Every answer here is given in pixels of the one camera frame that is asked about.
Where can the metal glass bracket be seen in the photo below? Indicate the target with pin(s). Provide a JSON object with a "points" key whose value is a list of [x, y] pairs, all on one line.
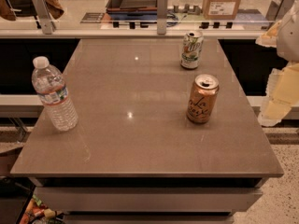
{"points": [[277, 9], [47, 25], [161, 16]]}

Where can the left metal glass bracket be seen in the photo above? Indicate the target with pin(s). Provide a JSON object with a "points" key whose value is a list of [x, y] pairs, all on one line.
{"points": [[47, 25]]}

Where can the colourful snack bag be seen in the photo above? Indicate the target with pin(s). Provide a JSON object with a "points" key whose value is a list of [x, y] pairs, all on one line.
{"points": [[36, 212]]}

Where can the cardboard box with label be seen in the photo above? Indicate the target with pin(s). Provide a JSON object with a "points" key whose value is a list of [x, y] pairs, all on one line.
{"points": [[220, 9]]}

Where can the orange LaCroix can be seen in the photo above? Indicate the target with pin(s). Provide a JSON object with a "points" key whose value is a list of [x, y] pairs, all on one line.
{"points": [[203, 96]]}

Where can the right metal glass bracket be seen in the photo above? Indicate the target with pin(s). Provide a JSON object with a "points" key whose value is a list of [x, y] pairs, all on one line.
{"points": [[277, 9]]}

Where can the clear plastic water bottle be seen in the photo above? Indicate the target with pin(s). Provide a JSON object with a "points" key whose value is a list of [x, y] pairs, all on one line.
{"points": [[51, 89]]}

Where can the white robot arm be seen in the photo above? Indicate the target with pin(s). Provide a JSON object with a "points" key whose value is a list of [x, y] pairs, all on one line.
{"points": [[288, 35]]}

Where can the middle metal glass bracket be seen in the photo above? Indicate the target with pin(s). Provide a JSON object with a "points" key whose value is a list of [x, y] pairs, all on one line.
{"points": [[161, 16]]}

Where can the grey table drawer base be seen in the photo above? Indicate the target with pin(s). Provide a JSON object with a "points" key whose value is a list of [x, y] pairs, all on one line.
{"points": [[148, 205]]}

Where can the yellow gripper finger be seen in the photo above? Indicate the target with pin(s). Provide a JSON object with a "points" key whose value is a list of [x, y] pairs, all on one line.
{"points": [[282, 93], [269, 38]]}

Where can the green white 7up can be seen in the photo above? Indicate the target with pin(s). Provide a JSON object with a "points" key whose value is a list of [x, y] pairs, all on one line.
{"points": [[191, 51]]}

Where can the brown jacket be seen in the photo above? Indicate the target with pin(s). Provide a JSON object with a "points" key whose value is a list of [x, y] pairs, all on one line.
{"points": [[11, 9]]}

